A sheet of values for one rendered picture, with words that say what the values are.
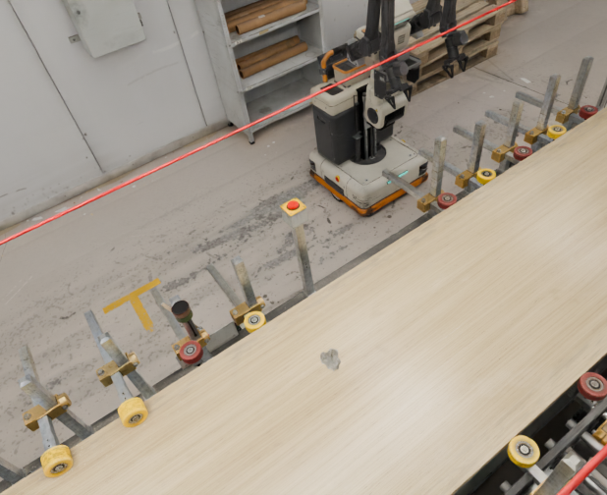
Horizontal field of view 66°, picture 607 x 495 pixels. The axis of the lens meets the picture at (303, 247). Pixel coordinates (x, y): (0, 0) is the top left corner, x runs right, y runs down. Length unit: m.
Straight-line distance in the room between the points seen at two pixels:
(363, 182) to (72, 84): 2.28
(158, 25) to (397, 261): 2.87
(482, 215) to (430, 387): 0.83
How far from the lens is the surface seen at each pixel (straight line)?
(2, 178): 4.25
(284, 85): 4.79
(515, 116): 2.47
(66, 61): 4.00
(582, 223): 2.18
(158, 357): 2.95
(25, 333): 3.54
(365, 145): 3.37
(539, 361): 1.71
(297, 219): 1.67
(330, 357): 1.62
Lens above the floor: 2.32
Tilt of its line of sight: 46 degrees down
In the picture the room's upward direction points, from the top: 10 degrees counter-clockwise
